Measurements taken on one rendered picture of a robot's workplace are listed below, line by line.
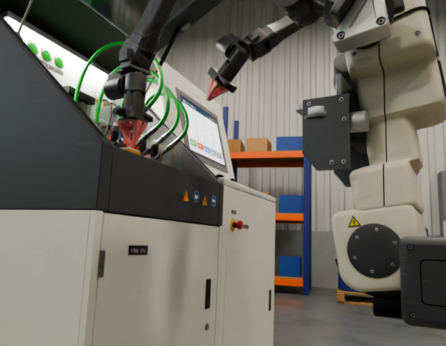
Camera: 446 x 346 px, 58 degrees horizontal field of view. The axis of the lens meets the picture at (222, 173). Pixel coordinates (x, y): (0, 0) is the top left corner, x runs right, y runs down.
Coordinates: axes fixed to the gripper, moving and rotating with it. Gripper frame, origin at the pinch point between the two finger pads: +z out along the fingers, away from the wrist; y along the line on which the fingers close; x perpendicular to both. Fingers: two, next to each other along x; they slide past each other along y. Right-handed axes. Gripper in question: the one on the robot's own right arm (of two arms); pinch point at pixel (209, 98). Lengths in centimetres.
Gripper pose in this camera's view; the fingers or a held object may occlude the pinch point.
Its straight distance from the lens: 142.0
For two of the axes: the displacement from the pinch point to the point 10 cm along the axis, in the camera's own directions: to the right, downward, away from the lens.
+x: -6.3, -1.5, -7.6
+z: -5.8, 7.4, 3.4
